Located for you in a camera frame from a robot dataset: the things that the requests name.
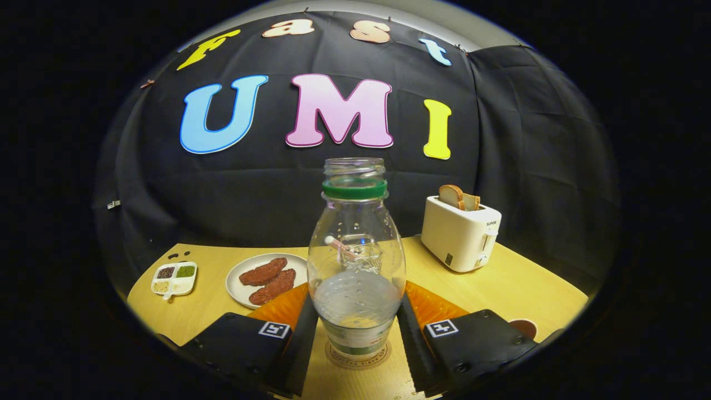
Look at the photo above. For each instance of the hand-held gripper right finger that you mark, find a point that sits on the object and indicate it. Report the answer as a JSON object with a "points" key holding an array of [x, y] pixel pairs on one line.
{"points": [[414, 355]]}

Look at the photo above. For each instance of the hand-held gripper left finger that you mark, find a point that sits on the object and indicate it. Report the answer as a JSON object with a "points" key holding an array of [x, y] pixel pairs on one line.
{"points": [[300, 355]]}

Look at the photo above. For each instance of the round cork coaster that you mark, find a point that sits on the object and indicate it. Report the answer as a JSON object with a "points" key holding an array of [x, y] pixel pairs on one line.
{"points": [[355, 364]]}

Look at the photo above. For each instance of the clear plastic juice bottle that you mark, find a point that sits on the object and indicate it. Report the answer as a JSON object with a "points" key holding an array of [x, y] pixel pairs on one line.
{"points": [[355, 311]]}

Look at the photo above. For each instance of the reddish brown meat patty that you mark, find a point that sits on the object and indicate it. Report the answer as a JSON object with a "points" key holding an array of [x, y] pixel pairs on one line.
{"points": [[275, 287], [264, 272]]}

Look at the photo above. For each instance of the round white plate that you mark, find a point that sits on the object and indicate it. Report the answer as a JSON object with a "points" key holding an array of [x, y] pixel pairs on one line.
{"points": [[235, 286]]}

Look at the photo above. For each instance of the wooden table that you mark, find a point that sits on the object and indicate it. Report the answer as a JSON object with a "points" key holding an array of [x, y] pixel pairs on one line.
{"points": [[211, 319]]}

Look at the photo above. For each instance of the white toaster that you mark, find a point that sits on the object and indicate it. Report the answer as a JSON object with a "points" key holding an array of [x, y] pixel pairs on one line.
{"points": [[458, 236]]}

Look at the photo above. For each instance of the white divided condiment dish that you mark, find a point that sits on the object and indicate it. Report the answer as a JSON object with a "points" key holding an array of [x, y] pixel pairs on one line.
{"points": [[175, 281]]}

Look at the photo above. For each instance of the toasted bread slice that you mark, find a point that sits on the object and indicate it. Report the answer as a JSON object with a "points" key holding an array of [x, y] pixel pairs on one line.
{"points": [[450, 195], [472, 202]]}

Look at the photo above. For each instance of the black backdrop cloth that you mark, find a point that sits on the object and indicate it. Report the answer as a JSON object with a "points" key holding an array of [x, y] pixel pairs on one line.
{"points": [[266, 189]]}

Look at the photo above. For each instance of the copper cloth clip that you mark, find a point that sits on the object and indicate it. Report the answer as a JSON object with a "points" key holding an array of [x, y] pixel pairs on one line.
{"points": [[147, 84]]}

